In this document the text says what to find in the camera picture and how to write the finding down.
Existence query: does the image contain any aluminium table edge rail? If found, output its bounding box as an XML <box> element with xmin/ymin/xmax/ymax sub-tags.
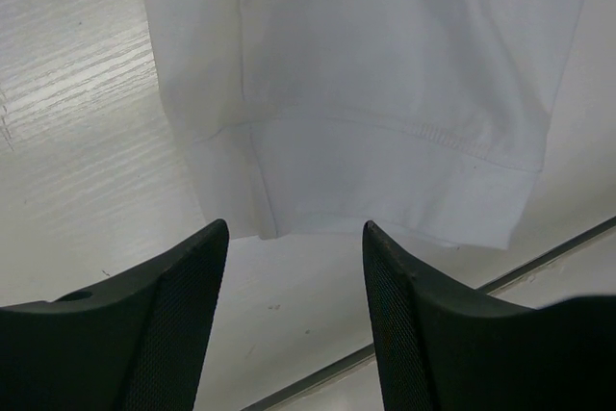
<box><xmin>240</xmin><ymin>216</ymin><xmax>616</xmax><ymax>411</ymax></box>

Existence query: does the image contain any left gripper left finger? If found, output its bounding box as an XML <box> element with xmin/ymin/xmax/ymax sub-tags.
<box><xmin>1</xmin><ymin>219</ymin><xmax>229</xmax><ymax>410</ymax></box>

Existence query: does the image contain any white skirt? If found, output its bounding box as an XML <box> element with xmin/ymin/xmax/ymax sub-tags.
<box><xmin>144</xmin><ymin>0</ymin><xmax>584</xmax><ymax>249</ymax></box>

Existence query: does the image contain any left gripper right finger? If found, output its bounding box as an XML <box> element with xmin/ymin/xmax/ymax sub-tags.
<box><xmin>361</xmin><ymin>220</ymin><xmax>616</xmax><ymax>411</ymax></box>

